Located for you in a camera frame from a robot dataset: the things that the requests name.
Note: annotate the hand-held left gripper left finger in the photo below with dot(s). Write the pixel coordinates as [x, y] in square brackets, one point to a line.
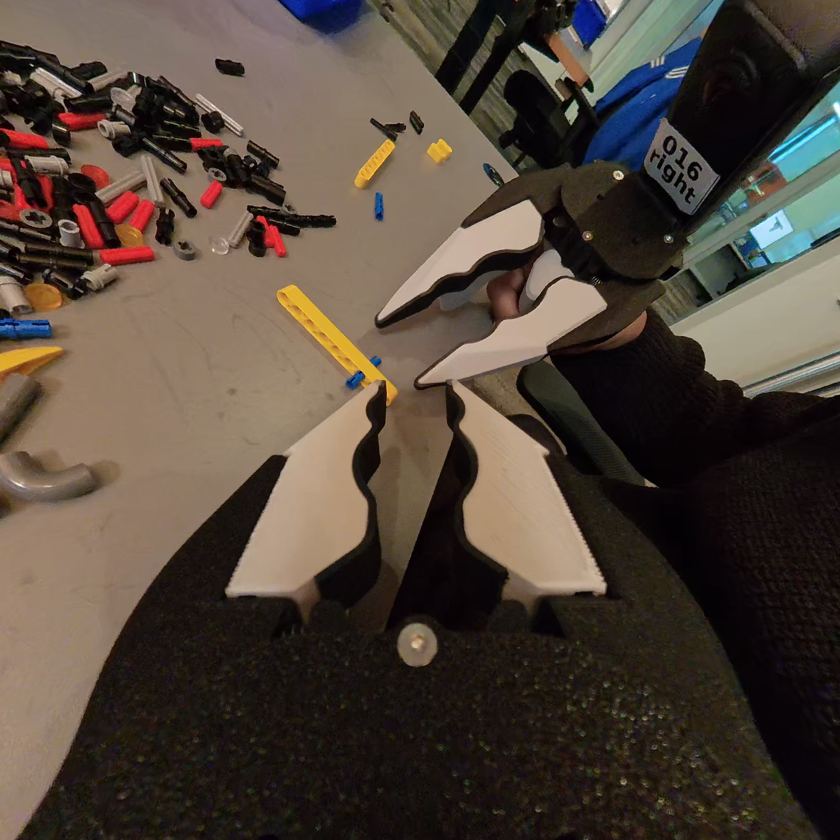
[308, 518]

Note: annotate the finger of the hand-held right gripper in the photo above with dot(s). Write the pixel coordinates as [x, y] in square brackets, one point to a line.
[518, 341]
[479, 243]

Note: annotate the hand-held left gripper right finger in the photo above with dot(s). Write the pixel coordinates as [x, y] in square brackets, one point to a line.
[531, 518]

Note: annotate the blue connector pin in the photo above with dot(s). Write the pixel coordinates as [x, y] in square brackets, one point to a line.
[354, 380]
[379, 205]

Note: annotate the yellow holed beam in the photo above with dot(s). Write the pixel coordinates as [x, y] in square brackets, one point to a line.
[374, 164]
[315, 321]

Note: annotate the person's right hand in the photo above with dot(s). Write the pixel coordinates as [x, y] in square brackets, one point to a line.
[505, 295]

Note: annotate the yellow small connector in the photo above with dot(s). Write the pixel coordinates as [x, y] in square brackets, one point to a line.
[438, 152]

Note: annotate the blue striped jacket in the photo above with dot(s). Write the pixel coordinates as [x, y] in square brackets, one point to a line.
[630, 111]

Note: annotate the black office chair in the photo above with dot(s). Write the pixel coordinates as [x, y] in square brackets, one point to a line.
[531, 111]

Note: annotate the black axle rod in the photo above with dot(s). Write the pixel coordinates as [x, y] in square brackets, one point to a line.
[382, 128]

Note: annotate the small monitor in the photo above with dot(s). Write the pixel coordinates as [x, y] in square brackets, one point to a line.
[771, 229]

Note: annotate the white counter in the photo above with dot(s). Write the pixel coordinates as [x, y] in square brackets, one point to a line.
[787, 308]

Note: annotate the blue storage bin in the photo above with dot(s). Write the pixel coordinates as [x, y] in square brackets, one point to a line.
[594, 19]
[321, 12]

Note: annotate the person's black sweater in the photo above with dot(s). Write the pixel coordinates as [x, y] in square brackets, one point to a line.
[774, 590]

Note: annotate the pile of yellow blue bricks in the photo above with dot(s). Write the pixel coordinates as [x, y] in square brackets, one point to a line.
[39, 482]

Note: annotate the pile of black red pins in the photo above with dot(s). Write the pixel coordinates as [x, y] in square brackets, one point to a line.
[65, 216]

